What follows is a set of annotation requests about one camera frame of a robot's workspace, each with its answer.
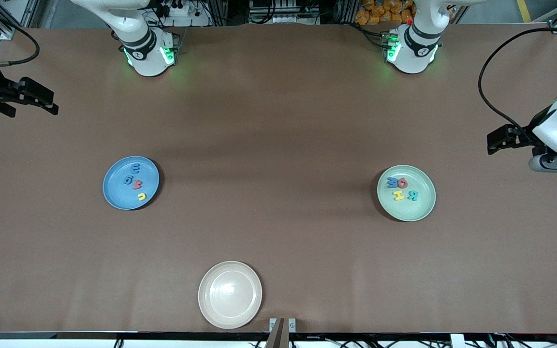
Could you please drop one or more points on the white power strip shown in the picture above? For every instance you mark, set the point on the white power strip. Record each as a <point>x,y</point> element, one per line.
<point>182,10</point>

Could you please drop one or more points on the silver metal bracket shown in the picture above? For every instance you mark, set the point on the silver metal bracket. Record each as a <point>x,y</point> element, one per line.
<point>292,325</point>

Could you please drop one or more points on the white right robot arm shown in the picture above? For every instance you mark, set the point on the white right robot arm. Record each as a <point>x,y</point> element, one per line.
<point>148,48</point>

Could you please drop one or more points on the blue foam letter W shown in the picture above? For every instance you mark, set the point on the blue foam letter W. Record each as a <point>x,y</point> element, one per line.
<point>391,182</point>

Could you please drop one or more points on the brown camera stand post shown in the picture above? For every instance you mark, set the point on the brown camera stand post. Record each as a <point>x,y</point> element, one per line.
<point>276,336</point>

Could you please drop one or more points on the grey aluminium frame rail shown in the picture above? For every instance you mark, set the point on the grey aluminium frame rail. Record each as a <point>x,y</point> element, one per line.
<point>5,34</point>

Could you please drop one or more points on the yellow foam letter H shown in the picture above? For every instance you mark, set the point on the yellow foam letter H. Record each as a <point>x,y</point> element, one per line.
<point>398,195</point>

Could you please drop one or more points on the blue foam letter E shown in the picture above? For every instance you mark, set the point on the blue foam letter E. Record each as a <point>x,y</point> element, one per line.
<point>136,168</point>

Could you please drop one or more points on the light green plate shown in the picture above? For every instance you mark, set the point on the light green plate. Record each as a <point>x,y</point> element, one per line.
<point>418,210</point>

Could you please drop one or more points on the blue plate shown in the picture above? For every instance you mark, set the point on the blue plate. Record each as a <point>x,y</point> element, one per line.
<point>119,193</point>

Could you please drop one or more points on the yellow foam letter u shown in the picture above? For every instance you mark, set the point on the yellow foam letter u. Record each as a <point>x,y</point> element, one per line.
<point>141,197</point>

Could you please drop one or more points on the orange packaged goods pile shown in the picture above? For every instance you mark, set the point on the orange packaged goods pile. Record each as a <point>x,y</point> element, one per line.
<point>380,12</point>

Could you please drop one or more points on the red foam letter m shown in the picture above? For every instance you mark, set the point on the red foam letter m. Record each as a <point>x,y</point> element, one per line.
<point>137,185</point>

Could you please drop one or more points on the blue foam letter g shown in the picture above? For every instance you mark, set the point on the blue foam letter g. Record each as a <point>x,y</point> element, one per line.
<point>128,181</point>

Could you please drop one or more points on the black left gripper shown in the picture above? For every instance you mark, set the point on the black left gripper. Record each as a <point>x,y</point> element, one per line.
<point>529,132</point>

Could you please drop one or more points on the teal foam letter R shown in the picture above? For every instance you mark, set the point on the teal foam letter R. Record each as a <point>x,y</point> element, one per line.
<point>413,195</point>

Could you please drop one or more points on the beige plate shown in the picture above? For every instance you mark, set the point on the beige plate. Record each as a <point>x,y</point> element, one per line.
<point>230,295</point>

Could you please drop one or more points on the pink foam letter Q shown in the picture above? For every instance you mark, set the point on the pink foam letter Q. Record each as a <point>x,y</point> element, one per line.
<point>405,186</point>

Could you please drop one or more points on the black table edge rail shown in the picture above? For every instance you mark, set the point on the black table edge rail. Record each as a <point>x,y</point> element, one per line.
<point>186,335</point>

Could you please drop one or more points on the white block under table edge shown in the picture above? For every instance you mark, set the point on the white block under table edge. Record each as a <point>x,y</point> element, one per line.
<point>457,340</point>

